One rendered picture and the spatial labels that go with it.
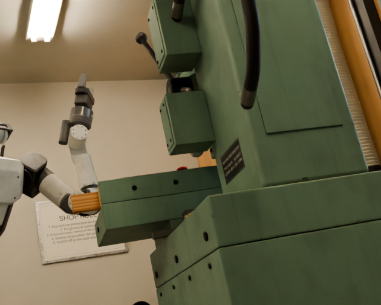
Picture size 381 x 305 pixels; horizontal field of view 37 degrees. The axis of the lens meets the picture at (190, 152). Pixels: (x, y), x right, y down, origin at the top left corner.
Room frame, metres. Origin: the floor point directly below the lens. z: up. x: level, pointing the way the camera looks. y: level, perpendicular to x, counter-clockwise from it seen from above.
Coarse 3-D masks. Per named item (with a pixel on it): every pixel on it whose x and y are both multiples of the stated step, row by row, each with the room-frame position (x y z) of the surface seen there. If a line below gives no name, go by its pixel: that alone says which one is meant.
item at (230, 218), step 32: (256, 192) 0.96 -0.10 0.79; (288, 192) 0.98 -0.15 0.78; (320, 192) 1.00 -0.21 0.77; (352, 192) 1.02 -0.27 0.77; (192, 224) 1.05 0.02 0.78; (224, 224) 0.94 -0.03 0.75; (256, 224) 0.96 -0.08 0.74; (288, 224) 0.97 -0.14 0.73; (320, 224) 0.99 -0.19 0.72; (352, 224) 1.01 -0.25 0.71; (160, 256) 1.36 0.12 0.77; (192, 256) 1.09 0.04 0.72
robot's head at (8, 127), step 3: (0, 123) 1.89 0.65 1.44; (3, 123) 1.91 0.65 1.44; (6, 123) 1.92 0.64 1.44; (0, 126) 1.88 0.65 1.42; (6, 126) 1.91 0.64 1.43; (9, 126) 1.92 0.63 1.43; (0, 129) 1.88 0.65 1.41; (3, 129) 1.89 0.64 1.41; (6, 129) 1.90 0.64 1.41; (9, 129) 1.91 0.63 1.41; (12, 129) 1.92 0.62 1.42; (9, 132) 1.92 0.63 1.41; (9, 135) 1.93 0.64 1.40; (6, 138) 1.92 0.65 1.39
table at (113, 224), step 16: (192, 192) 1.31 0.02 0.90; (208, 192) 1.32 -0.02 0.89; (112, 208) 1.25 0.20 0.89; (128, 208) 1.26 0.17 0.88; (144, 208) 1.27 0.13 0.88; (160, 208) 1.28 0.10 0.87; (176, 208) 1.29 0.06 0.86; (192, 208) 1.31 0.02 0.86; (96, 224) 1.40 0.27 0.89; (112, 224) 1.25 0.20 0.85; (128, 224) 1.26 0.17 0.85; (144, 224) 1.27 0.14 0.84; (160, 224) 1.31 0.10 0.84; (112, 240) 1.39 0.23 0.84; (128, 240) 1.44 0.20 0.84
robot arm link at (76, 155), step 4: (68, 144) 2.08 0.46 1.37; (72, 148) 2.08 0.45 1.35; (84, 148) 2.10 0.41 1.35; (72, 152) 2.08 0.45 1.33; (76, 152) 2.09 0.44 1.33; (80, 152) 2.09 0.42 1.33; (84, 152) 2.10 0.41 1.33; (72, 156) 2.07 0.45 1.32; (76, 156) 2.03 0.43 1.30; (80, 156) 2.02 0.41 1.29; (84, 156) 2.03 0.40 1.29; (88, 156) 2.04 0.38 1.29; (72, 160) 2.08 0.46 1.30; (76, 160) 2.03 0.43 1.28
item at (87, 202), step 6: (90, 192) 1.27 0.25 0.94; (96, 192) 1.28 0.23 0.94; (72, 198) 1.26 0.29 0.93; (78, 198) 1.26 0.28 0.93; (84, 198) 1.27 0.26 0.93; (90, 198) 1.27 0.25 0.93; (96, 198) 1.27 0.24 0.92; (72, 204) 1.26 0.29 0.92; (78, 204) 1.26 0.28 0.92; (84, 204) 1.27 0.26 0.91; (90, 204) 1.27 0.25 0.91; (96, 204) 1.27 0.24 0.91; (78, 210) 1.26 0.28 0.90; (84, 210) 1.27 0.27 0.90; (90, 210) 1.28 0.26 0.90; (96, 210) 1.29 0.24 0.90
